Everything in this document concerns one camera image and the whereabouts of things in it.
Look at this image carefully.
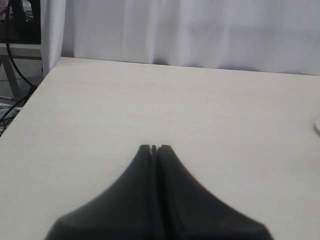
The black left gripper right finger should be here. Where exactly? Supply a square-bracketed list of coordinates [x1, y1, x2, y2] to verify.
[156, 145, 273, 240]

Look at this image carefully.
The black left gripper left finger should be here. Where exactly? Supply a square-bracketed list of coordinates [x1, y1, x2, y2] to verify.
[46, 145, 158, 240]

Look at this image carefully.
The white rectangular plastic tray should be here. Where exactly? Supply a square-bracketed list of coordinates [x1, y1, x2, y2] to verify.
[314, 117, 320, 136]

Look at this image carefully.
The white backdrop curtain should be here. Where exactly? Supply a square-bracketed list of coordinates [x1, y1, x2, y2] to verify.
[40, 0, 320, 76]

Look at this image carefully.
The black monitor on desk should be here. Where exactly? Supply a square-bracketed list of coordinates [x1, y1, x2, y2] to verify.
[0, 0, 41, 45]

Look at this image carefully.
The black hanging cable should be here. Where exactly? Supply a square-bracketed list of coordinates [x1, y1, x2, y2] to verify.
[0, 0, 38, 138]

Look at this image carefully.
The grey side desk frame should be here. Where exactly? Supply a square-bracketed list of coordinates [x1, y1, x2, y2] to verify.
[0, 43, 44, 99]

